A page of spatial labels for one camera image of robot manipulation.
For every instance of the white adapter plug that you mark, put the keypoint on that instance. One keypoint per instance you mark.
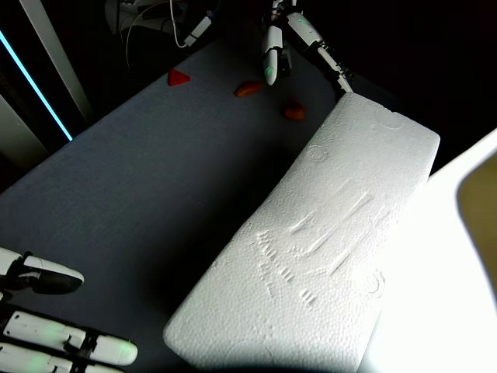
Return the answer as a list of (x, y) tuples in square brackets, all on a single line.
[(199, 31)]

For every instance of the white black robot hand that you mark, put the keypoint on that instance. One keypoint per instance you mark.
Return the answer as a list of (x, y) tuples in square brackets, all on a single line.
[(272, 50), (46, 334)]

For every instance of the grey table cloth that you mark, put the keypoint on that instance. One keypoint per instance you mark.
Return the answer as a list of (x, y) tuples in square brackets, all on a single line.
[(116, 194)]

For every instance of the large bright white panel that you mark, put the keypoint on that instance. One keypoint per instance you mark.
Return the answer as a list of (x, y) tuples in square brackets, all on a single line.
[(427, 272)]

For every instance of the white vertical post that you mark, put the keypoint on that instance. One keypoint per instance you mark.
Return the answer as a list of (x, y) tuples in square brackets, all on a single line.
[(58, 58)]

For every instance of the orange toy bread roll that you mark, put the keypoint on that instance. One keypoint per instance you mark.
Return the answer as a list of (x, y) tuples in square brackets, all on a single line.
[(248, 89)]

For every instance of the white styrofoam block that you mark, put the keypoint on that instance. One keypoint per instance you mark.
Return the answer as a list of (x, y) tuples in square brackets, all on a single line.
[(310, 233)]

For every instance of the red triangular toy block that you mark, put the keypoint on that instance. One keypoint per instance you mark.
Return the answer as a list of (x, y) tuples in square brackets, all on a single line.
[(178, 78)]

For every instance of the cyan light strip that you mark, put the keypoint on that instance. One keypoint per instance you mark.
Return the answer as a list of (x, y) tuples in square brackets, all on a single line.
[(39, 87)]

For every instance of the orange rounded toy chunk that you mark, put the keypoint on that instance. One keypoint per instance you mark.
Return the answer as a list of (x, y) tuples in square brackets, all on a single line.
[(295, 110)]

